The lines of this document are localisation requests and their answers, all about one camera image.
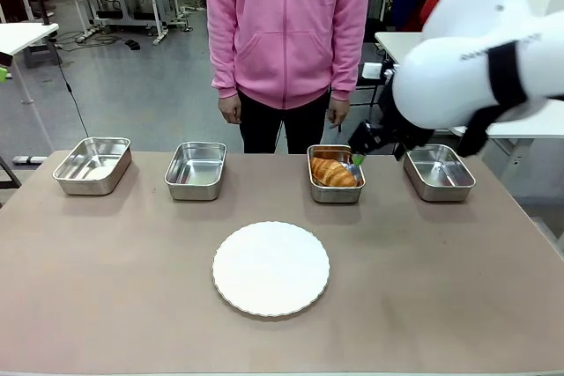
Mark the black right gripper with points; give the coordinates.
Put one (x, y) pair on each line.
(374, 138)

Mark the golden brown croissant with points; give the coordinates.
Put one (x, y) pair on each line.
(332, 172)

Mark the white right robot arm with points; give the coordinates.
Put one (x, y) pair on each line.
(440, 85)

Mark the rectangular steel container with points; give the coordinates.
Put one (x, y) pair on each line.
(92, 164)
(196, 171)
(438, 171)
(335, 193)

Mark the person's left hand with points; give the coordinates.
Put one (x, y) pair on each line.
(340, 112)

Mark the person's right hand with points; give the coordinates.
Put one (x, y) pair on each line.
(230, 111)

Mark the small white table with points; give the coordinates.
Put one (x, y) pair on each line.
(22, 34)

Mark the black chair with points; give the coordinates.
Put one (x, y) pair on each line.
(368, 92)

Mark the white power strip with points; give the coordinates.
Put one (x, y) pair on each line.
(28, 159)

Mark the black trousers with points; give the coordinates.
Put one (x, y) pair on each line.
(264, 129)

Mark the black stand leg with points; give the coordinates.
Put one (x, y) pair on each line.
(9, 173)

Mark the black foot pedal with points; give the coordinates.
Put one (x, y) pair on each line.
(132, 44)

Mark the white scalloped plate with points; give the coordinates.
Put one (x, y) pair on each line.
(271, 268)

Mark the pink zip hoodie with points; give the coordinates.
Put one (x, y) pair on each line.
(286, 28)

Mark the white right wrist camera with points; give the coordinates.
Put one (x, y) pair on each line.
(372, 71)

